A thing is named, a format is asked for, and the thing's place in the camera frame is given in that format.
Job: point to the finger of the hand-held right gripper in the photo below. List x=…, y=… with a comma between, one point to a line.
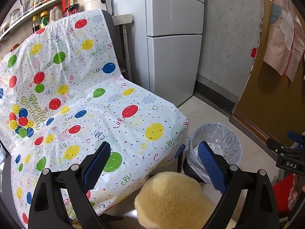
x=294, y=137
x=277, y=145

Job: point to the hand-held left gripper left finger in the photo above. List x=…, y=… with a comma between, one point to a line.
x=97, y=164

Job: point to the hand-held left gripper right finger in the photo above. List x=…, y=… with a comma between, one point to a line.
x=212, y=167

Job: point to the trash bin with plastic liner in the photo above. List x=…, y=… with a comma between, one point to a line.
x=228, y=152

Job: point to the red plastic box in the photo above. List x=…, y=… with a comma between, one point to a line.
x=281, y=195

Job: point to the yellow plush toy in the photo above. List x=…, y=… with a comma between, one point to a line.
x=171, y=202

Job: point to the brown wooden door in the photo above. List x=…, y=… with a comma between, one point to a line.
x=262, y=88

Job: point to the balloon print plastic tablecloth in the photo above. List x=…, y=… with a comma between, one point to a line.
x=83, y=100

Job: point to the grey refrigerator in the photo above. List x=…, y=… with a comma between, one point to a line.
x=171, y=52

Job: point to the grey office chair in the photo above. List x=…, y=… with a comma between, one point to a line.
x=113, y=43

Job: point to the dark soy sauce bottle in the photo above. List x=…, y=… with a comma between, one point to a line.
x=35, y=25

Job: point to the yellow cap green label bottle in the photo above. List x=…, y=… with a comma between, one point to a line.
x=44, y=20

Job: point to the white jug with red cap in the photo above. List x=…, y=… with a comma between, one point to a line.
x=55, y=14

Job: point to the red cooking oil bottle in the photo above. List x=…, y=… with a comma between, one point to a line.
x=69, y=1

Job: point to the metal kitchen utensils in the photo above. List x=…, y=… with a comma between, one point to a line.
x=25, y=3

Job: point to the pink cloth wall hanging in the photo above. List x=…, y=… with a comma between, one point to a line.
x=281, y=47

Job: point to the white wall shelf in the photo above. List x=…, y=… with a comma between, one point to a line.
x=28, y=15

